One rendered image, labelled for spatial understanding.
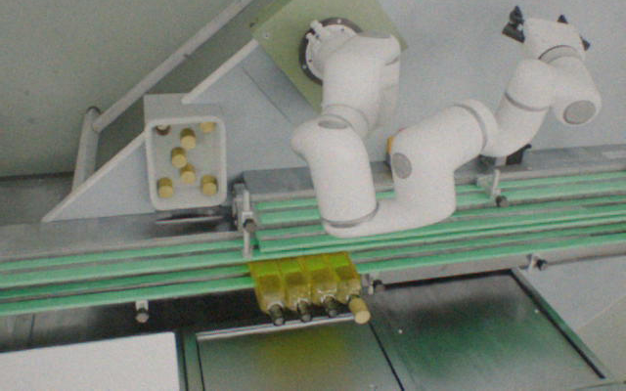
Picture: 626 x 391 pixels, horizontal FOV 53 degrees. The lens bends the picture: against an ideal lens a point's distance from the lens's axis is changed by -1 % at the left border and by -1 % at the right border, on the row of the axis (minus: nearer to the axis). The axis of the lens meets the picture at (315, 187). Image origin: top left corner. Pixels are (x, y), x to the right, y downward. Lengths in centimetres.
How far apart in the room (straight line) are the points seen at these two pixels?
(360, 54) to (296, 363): 71
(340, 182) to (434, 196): 13
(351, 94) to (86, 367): 83
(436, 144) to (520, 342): 86
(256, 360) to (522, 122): 76
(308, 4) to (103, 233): 70
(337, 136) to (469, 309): 94
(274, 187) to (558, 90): 72
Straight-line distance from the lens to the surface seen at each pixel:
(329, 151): 85
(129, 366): 145
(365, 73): 100
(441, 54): 161
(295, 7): 136
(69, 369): 147
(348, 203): 88
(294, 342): 148
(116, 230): 154
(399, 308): 166
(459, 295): 173
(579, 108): 108
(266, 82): 149
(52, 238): 155
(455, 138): 89
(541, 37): 119
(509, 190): 165
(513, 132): 108
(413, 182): 87
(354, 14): 140
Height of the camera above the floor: 214
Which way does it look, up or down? 58 degrees down
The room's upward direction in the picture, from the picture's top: 152 degrees clockwise
